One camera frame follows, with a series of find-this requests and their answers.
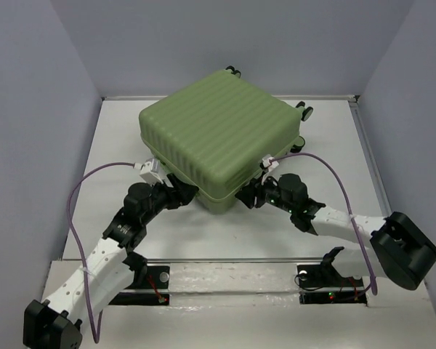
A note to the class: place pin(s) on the light green hard suitcase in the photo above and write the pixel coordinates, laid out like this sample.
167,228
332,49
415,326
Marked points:
214,133

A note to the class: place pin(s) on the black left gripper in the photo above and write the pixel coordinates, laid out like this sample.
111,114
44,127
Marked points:
180,194

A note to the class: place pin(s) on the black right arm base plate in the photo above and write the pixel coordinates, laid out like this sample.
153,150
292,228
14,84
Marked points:
322,285

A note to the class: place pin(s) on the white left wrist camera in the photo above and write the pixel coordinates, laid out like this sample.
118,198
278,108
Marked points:
149,171

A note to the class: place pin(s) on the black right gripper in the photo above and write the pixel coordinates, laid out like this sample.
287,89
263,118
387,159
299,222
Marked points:
247,194

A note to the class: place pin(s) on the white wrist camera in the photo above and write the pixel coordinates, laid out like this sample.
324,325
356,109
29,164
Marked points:
149,171
268,164

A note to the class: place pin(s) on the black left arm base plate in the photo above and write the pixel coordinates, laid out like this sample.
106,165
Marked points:
151,289

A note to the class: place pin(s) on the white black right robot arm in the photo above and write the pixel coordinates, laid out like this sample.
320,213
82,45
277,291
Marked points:
392,247

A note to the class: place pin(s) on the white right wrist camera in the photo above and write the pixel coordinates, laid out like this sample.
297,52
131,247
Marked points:
268,164

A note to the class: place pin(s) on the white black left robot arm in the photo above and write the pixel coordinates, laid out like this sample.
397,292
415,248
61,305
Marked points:
61,319

